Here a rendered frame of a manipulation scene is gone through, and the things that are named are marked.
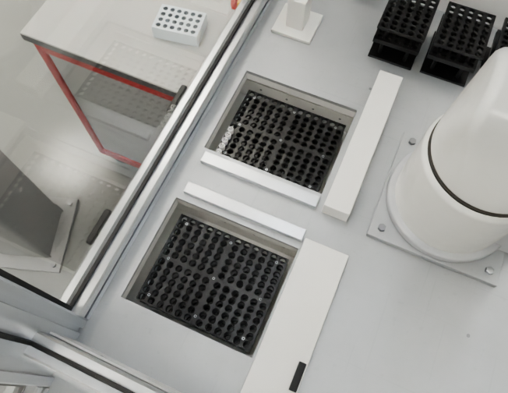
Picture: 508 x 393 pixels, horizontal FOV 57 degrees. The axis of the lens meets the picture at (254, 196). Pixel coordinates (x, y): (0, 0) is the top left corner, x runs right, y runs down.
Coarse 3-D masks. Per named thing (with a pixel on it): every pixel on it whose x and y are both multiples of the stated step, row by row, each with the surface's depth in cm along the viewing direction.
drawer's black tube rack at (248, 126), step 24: (264, 96) 101; (240, 120) 102; (264, 120) 99; (288, 120) 99; (312, 120) 99; (240, 144) 96; (264, 144) 100; (288, 144) 96; (312, 144) 96; (336, 144) 96; (264, 168) 94; (288, 168) 94; (312, 168) 95
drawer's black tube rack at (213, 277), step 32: (192, 224) 92; (192, 256) 87; (224, 256) 87; (256, 256) 87; (160, 288) 88; (192, 288) 84; (224, 288) 87; (256, 288) 84; (192, 320) 82; (224, 320) 82; (256, 320) 85
